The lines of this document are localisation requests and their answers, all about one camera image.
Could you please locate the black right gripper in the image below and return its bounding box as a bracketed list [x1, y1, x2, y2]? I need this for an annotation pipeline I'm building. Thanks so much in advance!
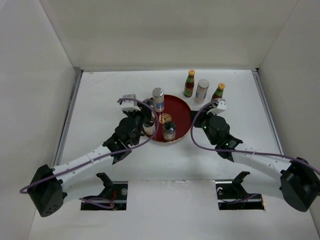
[189, 106, 218, 146]

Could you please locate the tall grinder clear cap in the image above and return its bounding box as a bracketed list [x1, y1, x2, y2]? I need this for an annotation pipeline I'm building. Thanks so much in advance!
[143, 98, 155, 119]

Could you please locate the wide jar black handle lid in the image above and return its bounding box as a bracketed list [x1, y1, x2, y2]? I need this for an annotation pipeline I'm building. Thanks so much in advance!
[162, 121, 177, 142]

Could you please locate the sauce bottle yellow cap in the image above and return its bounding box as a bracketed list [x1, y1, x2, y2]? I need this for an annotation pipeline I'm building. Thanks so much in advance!
[183, 69, 196, 98]
[211, 83, 226, 101]

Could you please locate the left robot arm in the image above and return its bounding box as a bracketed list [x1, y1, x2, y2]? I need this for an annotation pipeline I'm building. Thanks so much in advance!
[21, 97, 159, 218]

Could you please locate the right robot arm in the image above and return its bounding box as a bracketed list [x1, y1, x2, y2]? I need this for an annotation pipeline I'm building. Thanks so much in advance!
[190, 108, 320, 212]

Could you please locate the red round tray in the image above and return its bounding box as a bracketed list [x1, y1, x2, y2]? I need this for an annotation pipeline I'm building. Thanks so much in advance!
[142, 94, 193, 143]

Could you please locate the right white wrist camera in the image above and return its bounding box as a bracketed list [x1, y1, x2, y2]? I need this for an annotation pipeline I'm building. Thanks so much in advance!
[208, 98, 227, 116]

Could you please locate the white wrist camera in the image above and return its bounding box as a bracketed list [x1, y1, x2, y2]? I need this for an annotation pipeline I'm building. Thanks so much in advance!
[117, 94, 141, 112]
[208, 98, 227, 116]

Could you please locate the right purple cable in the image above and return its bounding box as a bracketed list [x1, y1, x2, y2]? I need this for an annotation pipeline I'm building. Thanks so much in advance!
[190, 98, 320, 203]

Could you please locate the purple cable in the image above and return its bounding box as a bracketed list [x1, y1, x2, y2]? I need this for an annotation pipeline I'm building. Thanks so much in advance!
[19, 97, 159, 210]
[190, 98, 320, 203]

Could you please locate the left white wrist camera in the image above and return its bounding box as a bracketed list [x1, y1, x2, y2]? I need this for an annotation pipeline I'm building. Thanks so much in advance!
[117, 94, 141, 112]

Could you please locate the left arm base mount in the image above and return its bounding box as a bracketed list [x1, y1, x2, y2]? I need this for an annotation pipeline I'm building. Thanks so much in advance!
[80, 173, 129, 211]

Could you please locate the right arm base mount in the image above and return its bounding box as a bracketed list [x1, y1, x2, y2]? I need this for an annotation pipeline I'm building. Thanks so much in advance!
[215, 171, 265, 211]

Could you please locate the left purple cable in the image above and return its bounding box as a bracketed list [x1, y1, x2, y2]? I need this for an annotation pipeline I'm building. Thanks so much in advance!
[19, 97, 159, 210]

